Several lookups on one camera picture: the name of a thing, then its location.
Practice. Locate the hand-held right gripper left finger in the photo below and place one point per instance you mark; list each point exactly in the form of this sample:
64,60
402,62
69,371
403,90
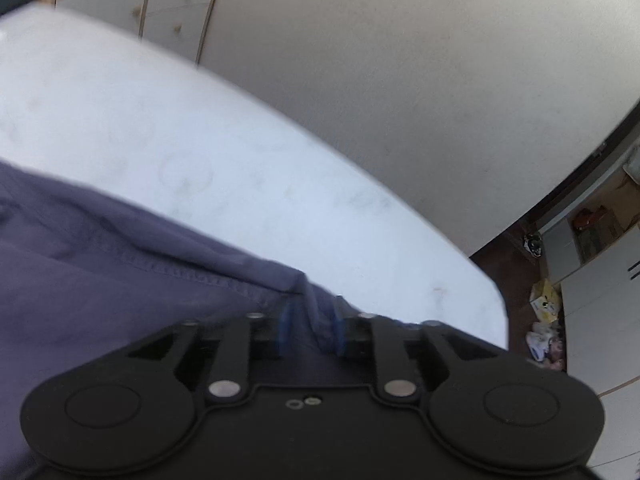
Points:
286,332

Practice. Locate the blue-purple pants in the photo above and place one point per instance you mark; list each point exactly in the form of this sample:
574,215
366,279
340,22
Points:
125,310

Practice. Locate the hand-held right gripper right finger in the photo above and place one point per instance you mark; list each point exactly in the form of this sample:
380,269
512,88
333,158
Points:
342,334

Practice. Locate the yellow cardboard box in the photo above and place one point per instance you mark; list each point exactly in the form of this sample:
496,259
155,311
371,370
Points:
545,302

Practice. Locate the white table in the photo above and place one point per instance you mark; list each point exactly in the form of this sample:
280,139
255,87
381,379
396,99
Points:
200,135

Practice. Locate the white shoes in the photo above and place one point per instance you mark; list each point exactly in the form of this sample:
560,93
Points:
546,347

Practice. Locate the white drawer cabinet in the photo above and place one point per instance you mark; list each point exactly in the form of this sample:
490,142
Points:
170,15

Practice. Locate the dark sneakers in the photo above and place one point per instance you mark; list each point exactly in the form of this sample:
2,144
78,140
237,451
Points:
534,245

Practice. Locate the white storage cabinet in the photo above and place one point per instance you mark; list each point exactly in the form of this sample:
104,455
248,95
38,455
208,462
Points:
600,320

